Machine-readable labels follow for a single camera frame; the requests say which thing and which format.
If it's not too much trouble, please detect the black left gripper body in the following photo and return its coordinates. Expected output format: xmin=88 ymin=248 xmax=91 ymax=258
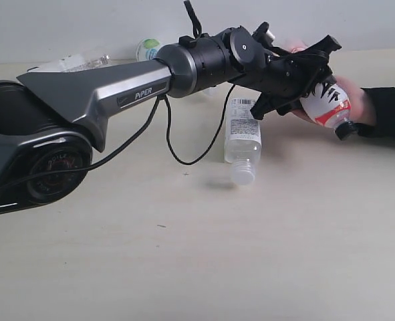
xmin=229 ymin=48 xmax=330 ymax=99

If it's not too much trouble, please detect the clear bottle white nutrition label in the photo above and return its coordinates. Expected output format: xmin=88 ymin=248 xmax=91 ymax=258
xmin=224 ymin=98 xmax=262 ymax=185

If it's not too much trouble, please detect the pink peach label bottle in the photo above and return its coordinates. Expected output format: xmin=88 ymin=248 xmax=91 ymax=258
xmin=291 ymin=80 xmax=358 ymax=140

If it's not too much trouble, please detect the green apple label bottle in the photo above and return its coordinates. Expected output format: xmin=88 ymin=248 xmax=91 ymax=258
xmin=136 ymin=38 xmax=162 ymax=62

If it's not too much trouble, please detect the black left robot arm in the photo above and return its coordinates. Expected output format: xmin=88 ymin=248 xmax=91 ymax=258
xmin=0 ymin=23 xmax=340 ymax=214

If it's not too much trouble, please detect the clear bottle white barcode label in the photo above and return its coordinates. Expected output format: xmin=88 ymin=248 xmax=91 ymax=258
xmin=27 ymin=53 xmax=110 ymax=72

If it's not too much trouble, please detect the open human hand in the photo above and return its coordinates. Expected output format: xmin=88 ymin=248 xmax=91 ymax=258
xmin=336 ymin=76 xmax=375 ymax=124

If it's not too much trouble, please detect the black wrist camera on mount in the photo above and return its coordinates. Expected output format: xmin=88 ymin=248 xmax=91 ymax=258
xmin=252 ymin=21 xmax=275 ymax=54

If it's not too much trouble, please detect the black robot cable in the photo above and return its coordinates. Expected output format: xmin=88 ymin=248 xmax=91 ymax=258
xmin=0 ymin=0 xmax=238 ymax=195

